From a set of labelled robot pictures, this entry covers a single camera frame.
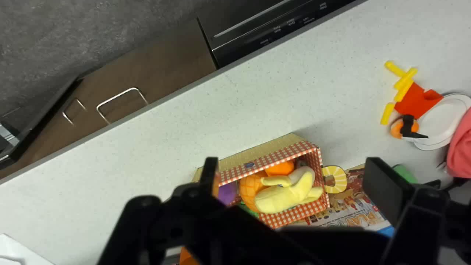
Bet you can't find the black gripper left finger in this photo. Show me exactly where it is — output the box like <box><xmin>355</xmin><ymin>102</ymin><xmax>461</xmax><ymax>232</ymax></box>
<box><xmin>97</xmin><ymin>157</ymin><xmax>277</xmax><ymax>265</ymax></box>

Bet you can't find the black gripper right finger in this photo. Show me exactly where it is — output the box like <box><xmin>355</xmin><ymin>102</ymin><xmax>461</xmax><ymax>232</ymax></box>
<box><xmin>364</xmin><ymin>157</ymin><xmax>471</xmax><ymax>265</ymax></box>

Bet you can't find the brown lower cabinet door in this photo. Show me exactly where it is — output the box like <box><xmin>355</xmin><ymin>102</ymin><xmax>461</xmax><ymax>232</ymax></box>
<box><xmin>0</xmin><ymin>20</ymin><xmax>218</xmax><ymax>182</ymax></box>

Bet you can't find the purple toy fruit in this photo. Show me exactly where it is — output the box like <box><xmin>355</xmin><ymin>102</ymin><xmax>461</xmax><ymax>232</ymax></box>
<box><xmin>216</xmin><ymin>182</ymin><xmax>240</xmax><ymax>208</ymax></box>

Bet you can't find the large orange toy fruit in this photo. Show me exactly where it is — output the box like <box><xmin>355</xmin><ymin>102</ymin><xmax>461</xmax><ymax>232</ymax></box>
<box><xmin>238</xmin><ymin>174</ymin><xmax>266</xmax><ymax>213</ymax></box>

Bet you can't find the green toy vegetable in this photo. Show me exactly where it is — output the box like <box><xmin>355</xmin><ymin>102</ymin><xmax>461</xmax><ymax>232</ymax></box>
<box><xmin>240</xmin><ymin>204</ymin><xmax>259</xmax><ymax>219</ymax></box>

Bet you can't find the orange toy with black band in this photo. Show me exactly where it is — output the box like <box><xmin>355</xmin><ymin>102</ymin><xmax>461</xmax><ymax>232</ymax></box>
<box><xmin>389</xmin><ymin>114</ymin><xmax>430</xmax><ymax>142</ymax></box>

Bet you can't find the red checkered cardboard basket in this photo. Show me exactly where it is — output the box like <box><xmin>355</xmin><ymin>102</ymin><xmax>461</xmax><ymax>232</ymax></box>
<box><xmin>193</xmin><ymin>133</ymin><xmax>331</xmax><ymax>232</ymax></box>

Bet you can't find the small orange toy piece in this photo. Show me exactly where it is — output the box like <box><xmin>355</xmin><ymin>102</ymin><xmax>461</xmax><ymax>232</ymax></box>
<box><xmin>263</xmin><ymin>161</ymin><xmax>296</xmax><ymax>179</ymax></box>

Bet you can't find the yellow toy fry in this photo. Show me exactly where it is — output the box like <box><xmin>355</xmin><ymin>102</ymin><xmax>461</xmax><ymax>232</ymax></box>
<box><xmin>380</xmin><ymin>102</ymin><xmax>397</xmax><ymax>127</ymax></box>
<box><xmin>394</xmin><ymin>67</ymin><xmax>419</xmax><ymax>104</ymax></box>
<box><xmin>383</xmin><ymin>60</ymin><xmax>409</xmax><ymax>80</ymax></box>

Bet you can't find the yellow toy banana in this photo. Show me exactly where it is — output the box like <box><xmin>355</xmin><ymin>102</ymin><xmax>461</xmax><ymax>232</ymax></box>
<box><xmin>255</xmin><ymin>166</ymin><xmax>325</xmax><ymax>216</ymax></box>

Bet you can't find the orange plastic cup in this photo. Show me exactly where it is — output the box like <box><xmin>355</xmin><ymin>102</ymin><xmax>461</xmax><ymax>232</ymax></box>
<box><xmin>178</xmin><ymin>247</ymin><xmax>199</xmax><ymax>265</ymax></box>

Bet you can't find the pink cloth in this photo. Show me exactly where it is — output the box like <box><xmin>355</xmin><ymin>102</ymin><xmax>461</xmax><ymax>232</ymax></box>
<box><xmin>446</xmin><ymin>108</ymin><xmax>471</xmax><ymax>182</ymax></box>

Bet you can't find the round white toy plate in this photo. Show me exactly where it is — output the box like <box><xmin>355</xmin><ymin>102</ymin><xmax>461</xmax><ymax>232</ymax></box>
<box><xmin>409</xmin><ymin>93</ymin><xmax>471</xmax><ymax>152</ymax></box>

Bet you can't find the black dishwasher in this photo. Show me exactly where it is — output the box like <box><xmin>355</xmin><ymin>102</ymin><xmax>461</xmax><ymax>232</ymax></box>
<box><xmin>196</xmin><ymin>0</ymin><xmax>369</xmax><ymax>71</ymax></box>

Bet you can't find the yellow toy pineapple ring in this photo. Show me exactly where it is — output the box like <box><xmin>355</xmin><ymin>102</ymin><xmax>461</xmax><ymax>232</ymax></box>
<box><xmin>321</xmin><ymin>166</ymin><xmax>350</xmax><ymax>197</ymax></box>

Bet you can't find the large silver cabinet handle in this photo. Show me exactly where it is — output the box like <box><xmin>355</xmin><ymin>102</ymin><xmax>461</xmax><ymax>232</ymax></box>
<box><xmin>94</xmin><ymin>86</ymin><xmax>150</xmax><ymax>127</ymax></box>

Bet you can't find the small silver cabinet handle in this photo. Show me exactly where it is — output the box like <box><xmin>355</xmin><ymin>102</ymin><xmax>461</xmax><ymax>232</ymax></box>
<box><xmin>60</xmin><ymin>99</ymin><xmax>88</xmax><ymax>127</ymax></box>

